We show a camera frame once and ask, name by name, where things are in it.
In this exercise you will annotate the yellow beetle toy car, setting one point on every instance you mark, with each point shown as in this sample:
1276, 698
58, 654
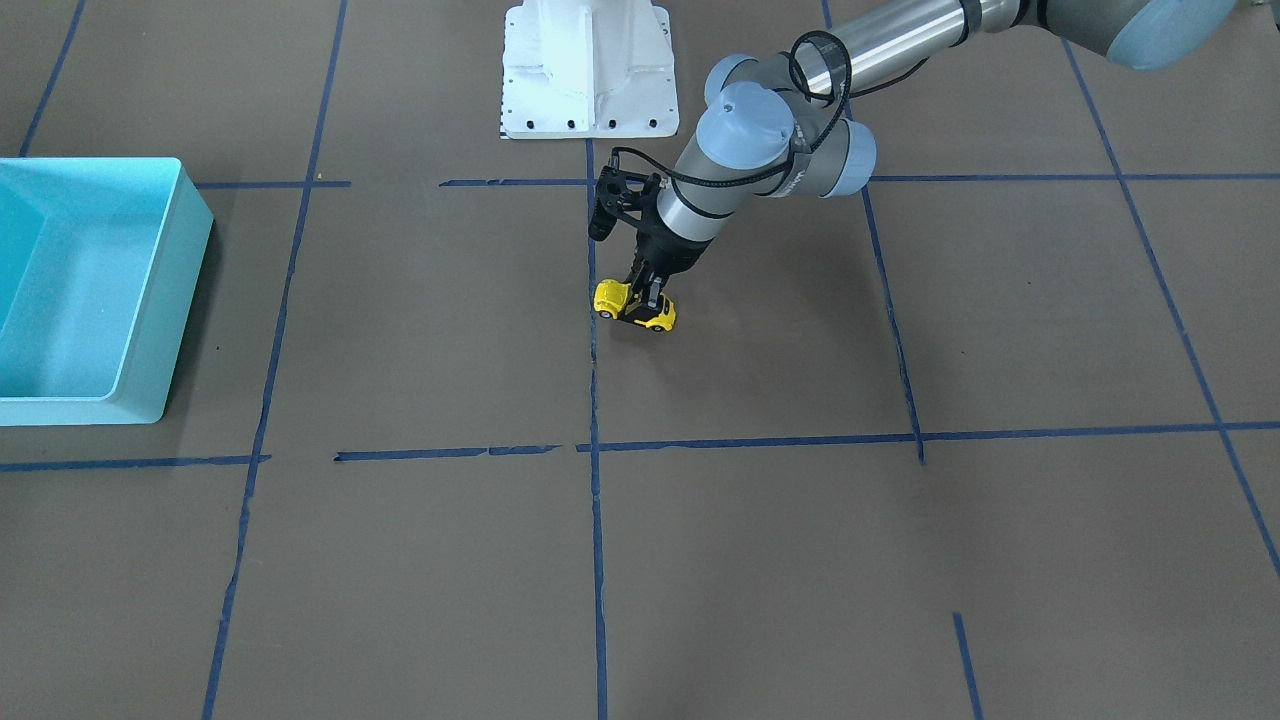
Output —
614, 300

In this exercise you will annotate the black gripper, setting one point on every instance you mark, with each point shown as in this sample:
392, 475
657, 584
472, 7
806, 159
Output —
671, 253

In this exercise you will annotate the brown paper table cover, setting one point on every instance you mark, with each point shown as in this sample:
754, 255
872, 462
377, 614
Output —
995, 438

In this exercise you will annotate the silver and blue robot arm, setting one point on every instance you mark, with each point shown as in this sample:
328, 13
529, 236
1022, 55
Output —
778, 126

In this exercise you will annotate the teal plastic bin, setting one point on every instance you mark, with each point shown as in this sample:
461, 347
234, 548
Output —
99, 262

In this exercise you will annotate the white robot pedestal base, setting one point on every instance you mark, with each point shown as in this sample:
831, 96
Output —
588, 69

